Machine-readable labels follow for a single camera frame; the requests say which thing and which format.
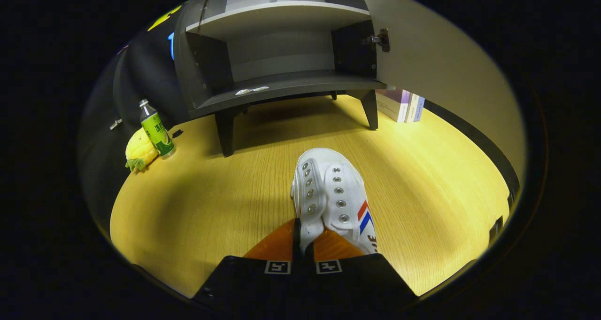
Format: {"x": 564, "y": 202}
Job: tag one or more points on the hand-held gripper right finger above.
{"x": 361, "y": 282}

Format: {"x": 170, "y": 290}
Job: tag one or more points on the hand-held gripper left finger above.
{"x": 296, "y": 242}

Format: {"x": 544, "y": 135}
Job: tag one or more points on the white canvas shoe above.
{"x": 328, "y": 188}

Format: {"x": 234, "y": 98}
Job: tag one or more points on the grey shoe cabinet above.
{"x": 281, "y": 82}

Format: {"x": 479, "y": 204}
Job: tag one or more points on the metal door hinge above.
{"x": 382, "y": 40}

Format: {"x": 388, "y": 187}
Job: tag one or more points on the small black object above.
{"x": 177, "y": 133}

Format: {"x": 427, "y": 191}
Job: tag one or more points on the white book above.
{"x": 412, "y": 107}

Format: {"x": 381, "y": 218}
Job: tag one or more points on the green drink bottle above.
{"x": 157, "y": 132}

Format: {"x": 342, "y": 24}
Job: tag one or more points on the yellow pineapple plush toy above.
{"x": 140, "y": 151}

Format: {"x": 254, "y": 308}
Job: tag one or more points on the silver cloth clip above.
{"x": 116, "y": 123}

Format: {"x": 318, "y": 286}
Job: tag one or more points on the black backdrop cloth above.
{"x": 136, "y": 75}

